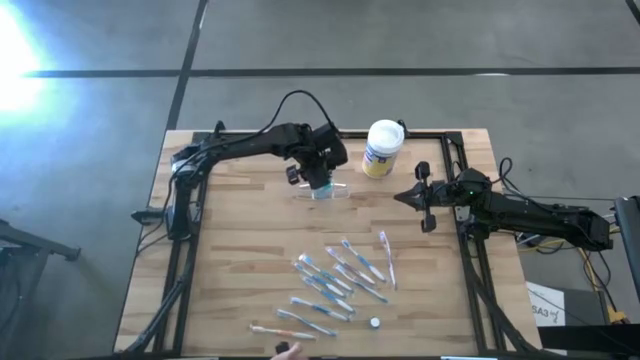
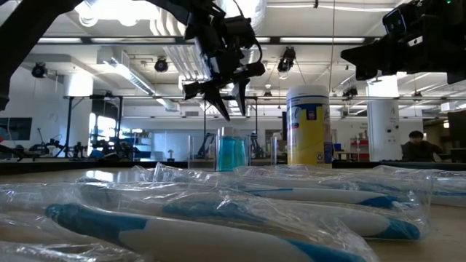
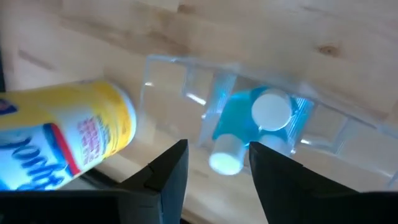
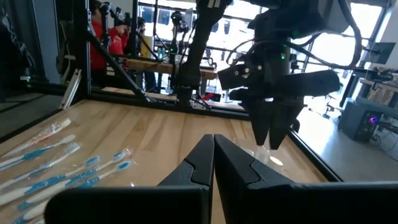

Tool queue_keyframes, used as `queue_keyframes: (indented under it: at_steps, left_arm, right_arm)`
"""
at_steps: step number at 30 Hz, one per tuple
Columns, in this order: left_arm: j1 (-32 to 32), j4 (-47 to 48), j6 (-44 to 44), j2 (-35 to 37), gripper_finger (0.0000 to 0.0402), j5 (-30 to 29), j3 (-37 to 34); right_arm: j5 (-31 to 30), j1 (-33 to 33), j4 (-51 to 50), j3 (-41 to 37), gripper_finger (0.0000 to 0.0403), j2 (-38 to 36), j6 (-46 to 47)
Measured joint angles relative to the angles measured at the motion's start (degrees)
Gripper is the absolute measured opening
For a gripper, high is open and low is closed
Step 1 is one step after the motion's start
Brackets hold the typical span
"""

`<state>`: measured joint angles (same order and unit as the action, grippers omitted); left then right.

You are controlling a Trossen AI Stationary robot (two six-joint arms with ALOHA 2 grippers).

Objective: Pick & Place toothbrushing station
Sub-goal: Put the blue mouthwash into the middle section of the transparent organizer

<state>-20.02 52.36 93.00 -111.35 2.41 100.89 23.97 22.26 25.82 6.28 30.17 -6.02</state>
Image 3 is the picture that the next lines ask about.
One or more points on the clear acrylic organizer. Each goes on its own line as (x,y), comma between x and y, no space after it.
(174,102)

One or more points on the black aluminium table frame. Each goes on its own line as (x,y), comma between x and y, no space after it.
(96,180)

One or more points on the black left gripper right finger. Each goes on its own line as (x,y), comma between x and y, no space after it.
(280,186)

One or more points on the yellow Lysol wipes canister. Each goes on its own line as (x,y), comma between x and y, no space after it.
(62,133)

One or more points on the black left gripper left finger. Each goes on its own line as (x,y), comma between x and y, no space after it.
(161,186)

